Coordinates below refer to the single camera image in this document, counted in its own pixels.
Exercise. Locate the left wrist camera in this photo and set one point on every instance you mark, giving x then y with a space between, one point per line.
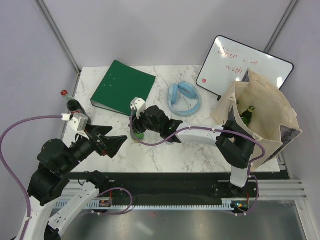
78 123

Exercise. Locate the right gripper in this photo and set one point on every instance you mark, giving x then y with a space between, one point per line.
136 126

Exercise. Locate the red capped clear bottle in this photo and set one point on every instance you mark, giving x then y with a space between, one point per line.
65 94

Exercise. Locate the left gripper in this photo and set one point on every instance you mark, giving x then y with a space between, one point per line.
112 143

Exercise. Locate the white cable duct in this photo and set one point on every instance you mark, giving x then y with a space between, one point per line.
97 205

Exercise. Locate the green ring binder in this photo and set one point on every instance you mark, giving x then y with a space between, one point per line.
120 85

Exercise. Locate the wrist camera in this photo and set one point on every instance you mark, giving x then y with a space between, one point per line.
78 123
138 105

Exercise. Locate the dark cola bottle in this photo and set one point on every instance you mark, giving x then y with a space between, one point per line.
75 107

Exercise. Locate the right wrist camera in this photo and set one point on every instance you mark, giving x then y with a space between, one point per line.
138 105

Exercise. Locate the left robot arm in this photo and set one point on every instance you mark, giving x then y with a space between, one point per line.
50 179

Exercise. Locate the blue headphones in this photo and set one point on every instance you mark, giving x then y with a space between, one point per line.
183 99

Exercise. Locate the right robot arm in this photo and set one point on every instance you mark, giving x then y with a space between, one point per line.
235 146

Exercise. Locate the beige canvas bag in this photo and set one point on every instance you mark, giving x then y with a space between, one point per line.
274 122

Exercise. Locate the small whiteboard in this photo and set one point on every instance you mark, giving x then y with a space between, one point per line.
228 61

